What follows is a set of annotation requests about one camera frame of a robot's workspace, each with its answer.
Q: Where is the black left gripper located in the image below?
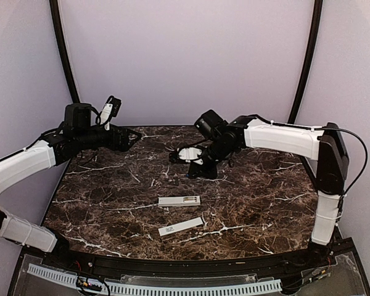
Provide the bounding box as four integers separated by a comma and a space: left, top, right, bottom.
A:
75, 123, 141, 152

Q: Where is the white remote control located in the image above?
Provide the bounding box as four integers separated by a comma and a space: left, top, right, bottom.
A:
158, 195, 200, 207

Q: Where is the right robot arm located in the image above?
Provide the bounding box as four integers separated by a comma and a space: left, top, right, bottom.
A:
178, 110, 349, 268

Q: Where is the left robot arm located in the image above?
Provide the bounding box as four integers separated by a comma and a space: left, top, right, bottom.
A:
0, 96, 141, 269

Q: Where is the white remote battery cover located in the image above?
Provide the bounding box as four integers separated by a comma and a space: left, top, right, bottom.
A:
158, 217, 204, 236

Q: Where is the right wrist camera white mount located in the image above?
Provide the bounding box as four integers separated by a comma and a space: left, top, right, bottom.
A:
169, 147, 203, 165

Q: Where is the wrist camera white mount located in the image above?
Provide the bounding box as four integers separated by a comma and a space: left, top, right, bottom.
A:
169, 147, 203, 165
99, 96, 121, 131

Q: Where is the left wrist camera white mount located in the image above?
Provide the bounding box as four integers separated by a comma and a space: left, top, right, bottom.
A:
99, 96, 121, 131

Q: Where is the white slotted cable duct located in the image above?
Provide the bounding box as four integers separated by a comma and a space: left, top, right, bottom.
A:
27, 263, 282, 295

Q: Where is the black left corner post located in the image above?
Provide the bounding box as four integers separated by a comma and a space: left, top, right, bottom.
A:
49, 0, 80, 103

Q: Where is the black corner post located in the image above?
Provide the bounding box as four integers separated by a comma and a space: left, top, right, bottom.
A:
49, 0, 80, 103
287, 0, 323, 124

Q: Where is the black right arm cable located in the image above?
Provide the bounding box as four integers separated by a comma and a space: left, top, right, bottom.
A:
337, 128, 369, 198

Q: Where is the black front rail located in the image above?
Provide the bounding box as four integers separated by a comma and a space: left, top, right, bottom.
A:
21, 237, 355, 280

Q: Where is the black right corner post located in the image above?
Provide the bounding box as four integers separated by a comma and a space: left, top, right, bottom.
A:
287, 0, 323, 124

